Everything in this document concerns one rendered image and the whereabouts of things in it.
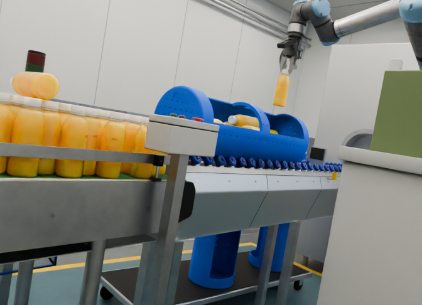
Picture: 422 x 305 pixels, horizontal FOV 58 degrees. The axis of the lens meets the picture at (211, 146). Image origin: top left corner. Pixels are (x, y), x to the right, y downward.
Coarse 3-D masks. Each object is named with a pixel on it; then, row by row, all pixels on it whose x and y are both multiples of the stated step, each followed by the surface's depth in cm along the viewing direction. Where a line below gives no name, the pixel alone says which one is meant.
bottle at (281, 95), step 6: (282, 78) 195; (288, 78) 196; (276, 84) 198; (282, 84) 195; (288, 84) 196; (276, 90) 197; (282, 90) 195; (276, 96) 196; (282, 96) 195; (276, 102) 196; (282, 102) 196
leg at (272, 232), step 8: (272, 232) 231; (272, 240) 230; (264, 248) 233; (272, 248) 232; (264, 256) 233; (272, 256) 233; (264, 264) 233; (264, 272) 232; (264, 280) 232; (264, 288) 233; (256, 296) 235; (264, 296) 234; (256, 304) 234
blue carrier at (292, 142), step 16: (176, 96) 150; (192, 96) 144; (160, 112) 155; (176, 112) 149; (192, 112) 143; (208, 112) 143; (224, 112) 187; (240, 112) 194; (256, 112) 173; (224, 128) 150; (240, 128) 157; (272, 128) 220; (288, 128) 213; (304, 128) 204; (224, 144) 153; (240, 144) 161; (256, 144) 169; (272, 144) 178; (288, 144) 189; (304, 144) 201; (256, 160) 182; (272, 160) 190; (288, 160) 201
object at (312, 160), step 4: (312, 148) 248; (316, 148) 246; (320, 148) 246; (324, 148) 245; (312, 152) 248; (316, 152) 246; (320, 152) 244; (324, 152) 244; (312, 156) 248; (316, 156) 246; (320, 156) 244; (324, 156) 244; (312, 160) 250; (316, 160) 248; (320, 160) 246; (324, 160) 245; (312, 164) 249; (324, 164) 246
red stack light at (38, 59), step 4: (28, 56) 138; (32, 56) 137; (36, 56) 138; (40, 56) 138; (44, 56) 140; (28, 60) 138; (32, 60) 137; (36, 60) 138; (40, 60) 139; (44, 60) 140; (36, 64) 138; (40, 64) 139; (44, 64) 141
